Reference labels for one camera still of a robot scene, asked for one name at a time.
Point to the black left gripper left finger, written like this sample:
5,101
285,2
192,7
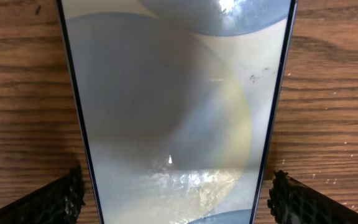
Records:
58,202

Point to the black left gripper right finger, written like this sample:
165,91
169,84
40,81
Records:
292,202

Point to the blue Samsung Galaxy smartphone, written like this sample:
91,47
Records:
176,101

